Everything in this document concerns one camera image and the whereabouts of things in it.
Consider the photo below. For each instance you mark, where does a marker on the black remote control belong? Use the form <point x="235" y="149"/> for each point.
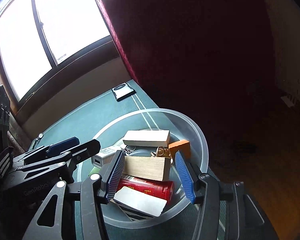
<point x="122" y="91"/>

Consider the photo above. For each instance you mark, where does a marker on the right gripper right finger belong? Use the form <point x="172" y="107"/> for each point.
<point x="244" y="219"/>

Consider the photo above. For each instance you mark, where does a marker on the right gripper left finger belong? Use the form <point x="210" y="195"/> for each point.
<point x="55" y="218"/>

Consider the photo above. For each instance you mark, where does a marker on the long light wooden block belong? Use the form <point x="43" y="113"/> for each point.
<point x="152" y="168"/>

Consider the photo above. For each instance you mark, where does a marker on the red cylindrical can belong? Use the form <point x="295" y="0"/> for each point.
<point x="160" y="189"/>

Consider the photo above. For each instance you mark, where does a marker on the red curtain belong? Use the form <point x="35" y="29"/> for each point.
<point x="196" y="56"/>

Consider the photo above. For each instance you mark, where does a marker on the wristwatch with black strap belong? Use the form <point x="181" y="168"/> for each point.
<point x="37" y="140"/>

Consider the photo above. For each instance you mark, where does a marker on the white rectangular block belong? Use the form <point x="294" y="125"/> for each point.
<point x="147" y="138"/>

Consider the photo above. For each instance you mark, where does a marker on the white usb wall charger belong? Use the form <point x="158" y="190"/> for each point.
<point x="104" y="156"/>

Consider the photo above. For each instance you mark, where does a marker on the zebra striped triangular prism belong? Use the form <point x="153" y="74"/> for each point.
<point x="141" y="204"/>

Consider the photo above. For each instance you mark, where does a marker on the gold metal ring puzzle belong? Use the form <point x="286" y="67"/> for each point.
<point x="163" y="152"/>

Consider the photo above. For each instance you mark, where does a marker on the wooden framed window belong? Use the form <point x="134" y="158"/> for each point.
<point x="45" y="45"/>

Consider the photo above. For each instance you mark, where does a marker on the clear plastic bowl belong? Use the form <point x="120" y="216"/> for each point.
<point x="109" y="130"/>

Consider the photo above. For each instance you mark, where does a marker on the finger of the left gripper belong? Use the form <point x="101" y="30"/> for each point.
<point x="45" y="152"/>
<point x="82" y="153"/>

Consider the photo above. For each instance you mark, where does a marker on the green and white tile block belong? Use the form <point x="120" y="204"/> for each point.
<point x="94" y="170"/>

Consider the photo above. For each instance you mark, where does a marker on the teal table cloth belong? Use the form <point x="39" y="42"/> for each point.
<point x="57" y="127"/>

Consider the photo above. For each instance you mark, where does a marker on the orange wooden block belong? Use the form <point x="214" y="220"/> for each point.
<point x="183" y="146"/>

